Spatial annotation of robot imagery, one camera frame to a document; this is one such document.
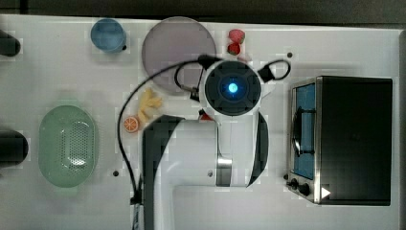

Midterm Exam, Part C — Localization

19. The red ketchup bottle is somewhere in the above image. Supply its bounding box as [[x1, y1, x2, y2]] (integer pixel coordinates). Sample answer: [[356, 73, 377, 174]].
[[198, 109, 212, 121]]

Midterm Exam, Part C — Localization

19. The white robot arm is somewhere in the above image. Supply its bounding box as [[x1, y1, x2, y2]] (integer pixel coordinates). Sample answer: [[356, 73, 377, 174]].
[[142, 60, 269, 230]]

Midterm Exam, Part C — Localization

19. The grey round plate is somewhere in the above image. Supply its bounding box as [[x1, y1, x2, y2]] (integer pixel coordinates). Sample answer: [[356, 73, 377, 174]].
[[142, 16, 217, 94]]

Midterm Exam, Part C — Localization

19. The yellow peeled toy banana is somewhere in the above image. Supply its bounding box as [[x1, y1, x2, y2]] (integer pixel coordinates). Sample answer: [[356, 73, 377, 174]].
[[137, 87, 163, 124]]

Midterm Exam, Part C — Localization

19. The toy orange half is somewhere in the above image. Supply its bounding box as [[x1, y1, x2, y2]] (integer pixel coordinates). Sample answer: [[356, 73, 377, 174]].
[[124, 116, 140, 133]]

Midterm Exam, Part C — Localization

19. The red toy strawberry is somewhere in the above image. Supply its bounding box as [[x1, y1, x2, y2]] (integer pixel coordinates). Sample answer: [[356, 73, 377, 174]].
[[227, 29, 245, 56]]

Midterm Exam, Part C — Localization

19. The blue cup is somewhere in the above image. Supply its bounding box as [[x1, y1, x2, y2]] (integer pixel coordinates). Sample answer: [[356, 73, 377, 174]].
[[90, 18, 126, 54]]

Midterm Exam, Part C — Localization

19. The green oval colander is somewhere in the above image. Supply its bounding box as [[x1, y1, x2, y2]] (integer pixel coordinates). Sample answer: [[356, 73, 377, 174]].
[[38, 105, 97, 188]]

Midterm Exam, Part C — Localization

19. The silver toaster oven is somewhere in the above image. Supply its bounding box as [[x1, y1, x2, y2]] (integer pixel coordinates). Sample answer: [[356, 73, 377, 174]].
[[284, 76, 393, 206]]

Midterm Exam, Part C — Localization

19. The black pot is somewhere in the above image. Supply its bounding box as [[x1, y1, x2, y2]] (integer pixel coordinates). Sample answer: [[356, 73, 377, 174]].
[[0, 130, 29, 168]]

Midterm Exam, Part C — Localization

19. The dark grey cup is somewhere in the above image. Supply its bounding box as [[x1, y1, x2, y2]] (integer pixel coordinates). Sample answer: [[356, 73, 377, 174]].
[[0, 31, 21, 57]]

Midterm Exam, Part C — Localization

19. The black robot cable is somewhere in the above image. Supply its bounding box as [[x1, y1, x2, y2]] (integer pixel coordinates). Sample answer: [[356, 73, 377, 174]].
[[116, 55, 292, 230]]

